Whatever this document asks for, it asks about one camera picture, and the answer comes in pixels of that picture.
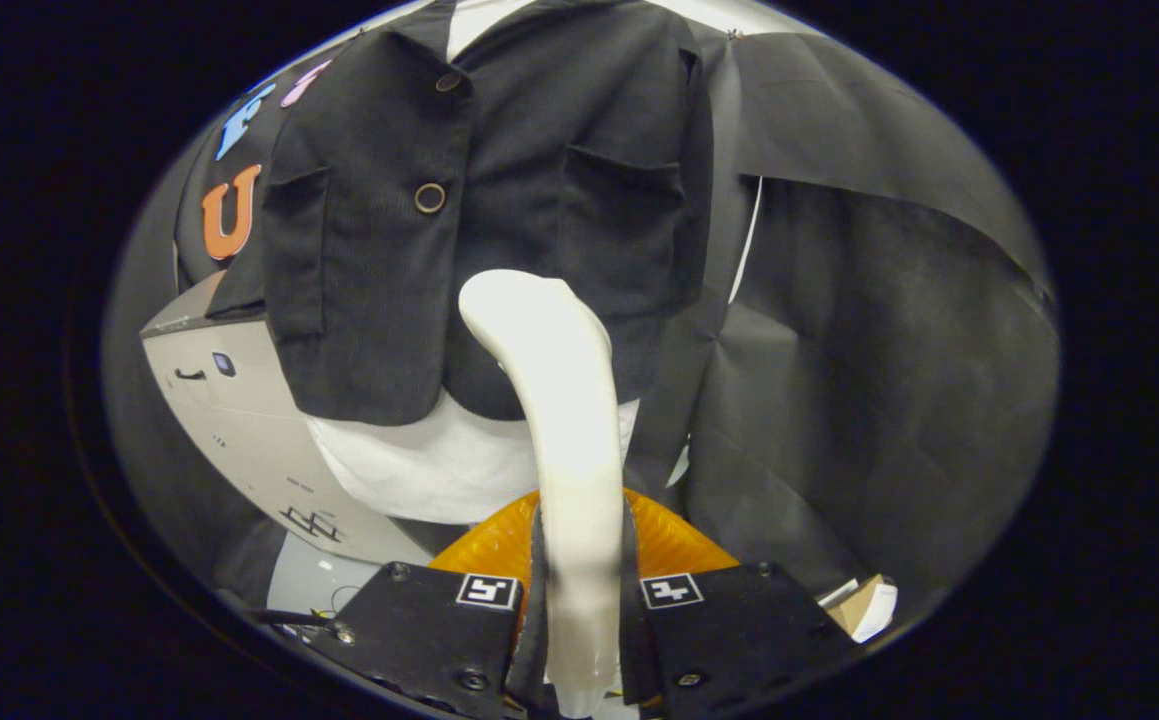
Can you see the black jacket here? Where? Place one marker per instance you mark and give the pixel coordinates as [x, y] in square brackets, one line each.
[389, 300]

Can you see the grey cabinet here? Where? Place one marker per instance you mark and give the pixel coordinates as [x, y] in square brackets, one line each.
[249, 420]

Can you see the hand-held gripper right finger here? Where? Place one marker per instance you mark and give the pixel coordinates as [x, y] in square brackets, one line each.
[639, 660]

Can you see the small cardboard box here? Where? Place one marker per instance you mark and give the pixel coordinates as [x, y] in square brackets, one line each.
[864, 610]

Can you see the black backdrop cloth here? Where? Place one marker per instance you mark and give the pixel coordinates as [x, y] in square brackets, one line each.
[889, 350]

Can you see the white garment steamer head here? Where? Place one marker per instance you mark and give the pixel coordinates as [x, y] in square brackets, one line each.
[564, 420]

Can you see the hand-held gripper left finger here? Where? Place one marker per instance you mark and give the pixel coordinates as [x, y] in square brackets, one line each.
[529, 660]

